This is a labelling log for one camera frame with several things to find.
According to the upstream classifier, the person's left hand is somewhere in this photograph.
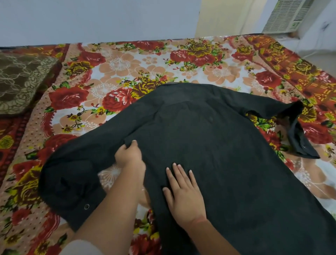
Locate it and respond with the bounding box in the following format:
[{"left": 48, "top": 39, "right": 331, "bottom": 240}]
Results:
[{"left": 114, "top": 140, "right": 146, "bottom": 175}]

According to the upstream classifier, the person's right hand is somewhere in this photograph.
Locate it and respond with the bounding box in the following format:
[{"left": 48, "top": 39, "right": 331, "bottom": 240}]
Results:
[{"left": 162, "top": 163, "right": 207, "bottom": 229}]

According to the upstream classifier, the dark grey shirt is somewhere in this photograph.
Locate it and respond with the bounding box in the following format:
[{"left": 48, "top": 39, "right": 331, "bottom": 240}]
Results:
[{"left": 37, "top": 82, "right": 336, "bottom": 255}]

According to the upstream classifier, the person's right forearm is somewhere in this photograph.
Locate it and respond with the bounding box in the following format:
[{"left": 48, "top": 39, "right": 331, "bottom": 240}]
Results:
[{"left": 183, "top": 217, "right": 240, "bottom": 255}]

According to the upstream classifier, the person's left forearm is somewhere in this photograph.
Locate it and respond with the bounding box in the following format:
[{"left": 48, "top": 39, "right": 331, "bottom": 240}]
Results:
[{"left": 71, "top": 164, "right": 146, "bottom": 255}]

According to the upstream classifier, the red wrist thread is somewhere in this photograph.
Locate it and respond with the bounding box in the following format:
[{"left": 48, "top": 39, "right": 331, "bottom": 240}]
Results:
[{"left": 187, "top": 216, "right": 208, "bottom": 225}]

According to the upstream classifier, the floral bed sheet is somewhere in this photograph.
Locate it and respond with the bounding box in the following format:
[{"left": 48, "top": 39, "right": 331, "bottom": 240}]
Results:
[{"left": 0, "top": 34, "right": 336, "bottom": 255}]

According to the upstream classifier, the brown patterned pillow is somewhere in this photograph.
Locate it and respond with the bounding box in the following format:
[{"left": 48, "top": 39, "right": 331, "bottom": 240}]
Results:
[{"left": 0, "top": 51, "right": 62, "bottom": 116}]

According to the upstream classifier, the white air conditioner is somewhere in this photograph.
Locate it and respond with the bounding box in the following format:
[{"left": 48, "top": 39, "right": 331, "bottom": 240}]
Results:
[{"left": 262, "top": 0, "right": 315, "bottom": 34}]

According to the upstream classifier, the white cable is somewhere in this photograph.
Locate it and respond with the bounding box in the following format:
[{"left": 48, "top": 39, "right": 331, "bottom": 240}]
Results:
[{"left": 299, "top": 22, "right": 331, "bottom": 59}]

